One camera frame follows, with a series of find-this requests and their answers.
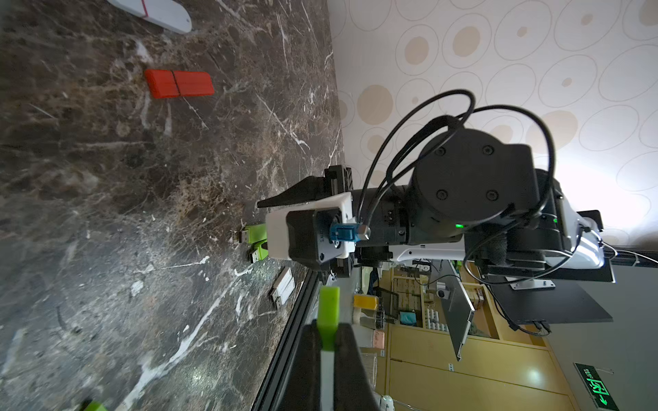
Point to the green exit sign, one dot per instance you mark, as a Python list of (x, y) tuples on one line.
[(597, 389)]

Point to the green usb drive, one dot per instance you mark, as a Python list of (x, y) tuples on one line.
[(259, 251), (253, 233)]

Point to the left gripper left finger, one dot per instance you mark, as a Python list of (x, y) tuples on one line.
[(302, 391)]

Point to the white usb drive red end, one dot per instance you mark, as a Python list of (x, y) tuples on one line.
[(168, 14)]

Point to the white usb drive upper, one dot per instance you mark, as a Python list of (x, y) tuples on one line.
[(284, 274)]

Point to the green usb cap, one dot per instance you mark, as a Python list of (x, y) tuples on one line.
[(327, 321), (91, 405)]

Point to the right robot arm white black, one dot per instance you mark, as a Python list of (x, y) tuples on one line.
[(470, 197)]

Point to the white usb drive lower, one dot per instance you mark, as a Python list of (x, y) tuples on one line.
[(284, 291)]

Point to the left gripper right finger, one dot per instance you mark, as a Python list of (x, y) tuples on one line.
[(351, 391)]

